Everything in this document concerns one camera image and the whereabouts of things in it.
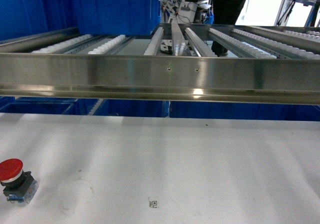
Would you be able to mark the red mushroom push button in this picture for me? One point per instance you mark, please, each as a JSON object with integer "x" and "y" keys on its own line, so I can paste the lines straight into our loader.
{"x": 19, "y": 185}

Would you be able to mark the blue bin below shelf right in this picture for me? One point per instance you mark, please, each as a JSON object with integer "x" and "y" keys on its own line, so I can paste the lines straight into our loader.
{"x": 244, "y": 111}

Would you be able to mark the blue bin below shelf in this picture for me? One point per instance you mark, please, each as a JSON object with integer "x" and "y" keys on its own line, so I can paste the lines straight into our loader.
{"x": 244, "y": 111}
{"x": 40, "y": 105}

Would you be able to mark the stainless steel roller shelf rack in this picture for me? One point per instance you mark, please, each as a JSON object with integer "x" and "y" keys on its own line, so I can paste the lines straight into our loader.
{"x": 178, "y": 62}

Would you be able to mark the large blue bin upper shelf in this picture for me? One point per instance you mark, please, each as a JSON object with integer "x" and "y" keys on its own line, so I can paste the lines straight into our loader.
{"x": 117, "y": 17}

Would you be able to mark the blue bin below shelf left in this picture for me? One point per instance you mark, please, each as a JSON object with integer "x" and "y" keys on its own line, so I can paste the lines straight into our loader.
{"x": 40, "y": 105}

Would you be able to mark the QR code sticker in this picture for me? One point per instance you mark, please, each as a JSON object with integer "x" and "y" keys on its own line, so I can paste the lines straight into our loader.
{"x": 153, "y": 202}

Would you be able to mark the person in black trousers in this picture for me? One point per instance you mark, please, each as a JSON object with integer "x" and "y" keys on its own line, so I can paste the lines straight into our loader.
{"x": 227, "y": 12}

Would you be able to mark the far left blue bin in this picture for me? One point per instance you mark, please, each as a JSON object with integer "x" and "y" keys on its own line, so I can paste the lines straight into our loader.
{"x": 19, "y": 18}

